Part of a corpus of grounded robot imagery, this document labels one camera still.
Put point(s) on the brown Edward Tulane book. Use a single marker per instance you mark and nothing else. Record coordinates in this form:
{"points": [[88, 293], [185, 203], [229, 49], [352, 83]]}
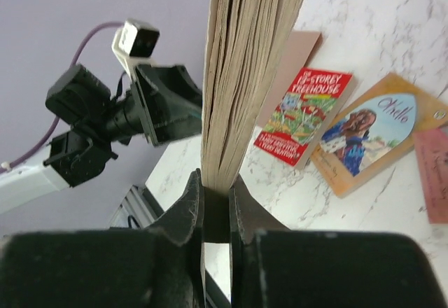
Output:
{"points": [[244, 44]]}

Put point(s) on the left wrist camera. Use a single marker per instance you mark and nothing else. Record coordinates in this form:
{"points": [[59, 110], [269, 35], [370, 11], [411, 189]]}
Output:
{"points": [[133, 44]]}

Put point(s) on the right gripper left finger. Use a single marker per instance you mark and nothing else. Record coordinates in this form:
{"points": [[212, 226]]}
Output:
{"points": [[160, 265]]}

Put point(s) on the red Treehouse book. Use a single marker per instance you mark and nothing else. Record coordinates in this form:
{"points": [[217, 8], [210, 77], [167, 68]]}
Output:
{"points": [[298, 122]]}

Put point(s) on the tan Othello book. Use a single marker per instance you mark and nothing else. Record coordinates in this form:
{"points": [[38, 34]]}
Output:
{"points": [[375, 131]]}

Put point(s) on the brown cardboard file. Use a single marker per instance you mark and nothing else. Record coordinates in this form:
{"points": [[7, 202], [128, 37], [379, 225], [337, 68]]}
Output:
{"points": [[300, 48]]}

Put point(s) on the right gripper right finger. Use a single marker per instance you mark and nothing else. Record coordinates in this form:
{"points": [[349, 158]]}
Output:
{"points": [[272, 266]]}

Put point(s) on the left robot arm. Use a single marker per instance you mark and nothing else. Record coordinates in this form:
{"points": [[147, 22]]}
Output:
{"points": [[97, 119]]}

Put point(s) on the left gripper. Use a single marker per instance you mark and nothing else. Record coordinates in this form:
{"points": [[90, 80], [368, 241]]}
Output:
{"points": [[168, 102]]}

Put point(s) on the pink Shakespeare story book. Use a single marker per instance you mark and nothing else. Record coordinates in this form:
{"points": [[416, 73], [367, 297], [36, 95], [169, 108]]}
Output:
{"points": [[430, 147]]}

